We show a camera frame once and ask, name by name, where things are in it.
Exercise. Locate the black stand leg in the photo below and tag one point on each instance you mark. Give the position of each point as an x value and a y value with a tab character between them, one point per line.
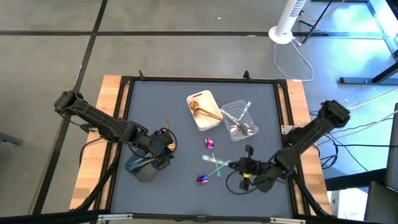
318	20

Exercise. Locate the gold spoon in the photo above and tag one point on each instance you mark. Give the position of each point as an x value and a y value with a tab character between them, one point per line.
173	145
194	105
196	113

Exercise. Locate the grey chair base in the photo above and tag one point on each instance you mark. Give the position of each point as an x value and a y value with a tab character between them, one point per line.
9	138

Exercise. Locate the clear plastic bin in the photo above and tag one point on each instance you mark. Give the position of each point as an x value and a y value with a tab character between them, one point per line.
228	106

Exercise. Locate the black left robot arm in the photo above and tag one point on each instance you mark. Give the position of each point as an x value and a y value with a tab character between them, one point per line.
102	124

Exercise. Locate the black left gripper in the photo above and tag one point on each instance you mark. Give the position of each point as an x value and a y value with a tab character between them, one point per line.
158	144

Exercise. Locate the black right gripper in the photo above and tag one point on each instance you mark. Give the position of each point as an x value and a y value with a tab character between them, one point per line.
252	166

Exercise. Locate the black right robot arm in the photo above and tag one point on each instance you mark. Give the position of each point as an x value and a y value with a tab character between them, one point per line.
304	137

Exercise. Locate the black frame clamp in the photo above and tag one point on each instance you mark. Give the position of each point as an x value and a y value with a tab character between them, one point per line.
141	75
247	75

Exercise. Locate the silver metal bracket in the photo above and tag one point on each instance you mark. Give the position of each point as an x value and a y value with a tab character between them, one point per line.
287	129

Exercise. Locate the grey cabinet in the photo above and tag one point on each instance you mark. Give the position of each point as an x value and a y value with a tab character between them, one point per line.
382	202

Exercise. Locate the white tower fan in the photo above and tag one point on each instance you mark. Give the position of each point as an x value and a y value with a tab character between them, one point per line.
289	15

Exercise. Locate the rainbow iridescent spoon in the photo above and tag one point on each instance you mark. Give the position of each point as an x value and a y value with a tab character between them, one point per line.
140	163
202	179
209	143
140	166

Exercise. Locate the white plastic bin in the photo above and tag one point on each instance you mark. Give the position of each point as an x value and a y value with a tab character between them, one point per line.
205	98

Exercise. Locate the grey translucent plastic bin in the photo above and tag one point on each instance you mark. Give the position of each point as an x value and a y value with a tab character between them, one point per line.
143	175

